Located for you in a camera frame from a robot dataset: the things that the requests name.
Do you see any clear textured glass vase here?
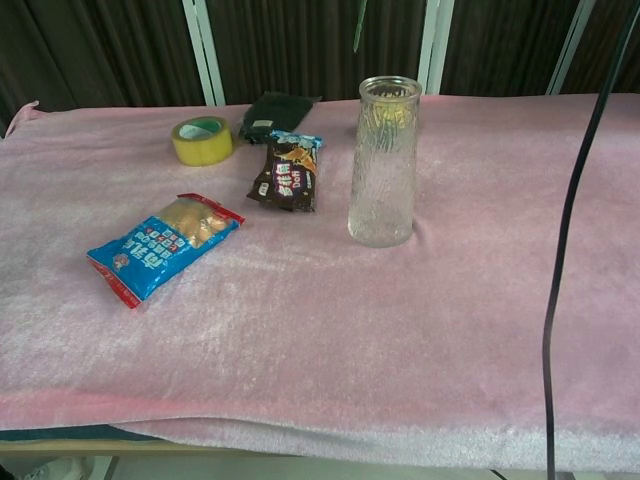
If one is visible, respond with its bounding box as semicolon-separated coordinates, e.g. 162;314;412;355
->
347;75;424;250

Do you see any brown chocolate snack pack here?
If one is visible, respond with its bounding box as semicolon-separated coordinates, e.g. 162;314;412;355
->
245;129;325;214

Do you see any pink plush tablecloth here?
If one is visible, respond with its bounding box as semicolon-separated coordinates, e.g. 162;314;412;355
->
0;92;640;474

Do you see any black plastic package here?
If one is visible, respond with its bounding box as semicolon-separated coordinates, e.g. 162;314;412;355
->
238;90;323;146

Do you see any yellow packing tape roll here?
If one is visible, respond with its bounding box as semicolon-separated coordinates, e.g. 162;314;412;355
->
171;115;235;167

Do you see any blue cracker snack bag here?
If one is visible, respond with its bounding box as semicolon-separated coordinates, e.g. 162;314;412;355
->
85;193;246;310

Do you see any white partition frame post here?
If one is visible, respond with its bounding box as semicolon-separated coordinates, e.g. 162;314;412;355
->
181;0;227;107
546;0;597;96
417;0;455;97

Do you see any hanging black cable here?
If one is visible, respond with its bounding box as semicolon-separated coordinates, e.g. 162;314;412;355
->
542;0;640;480

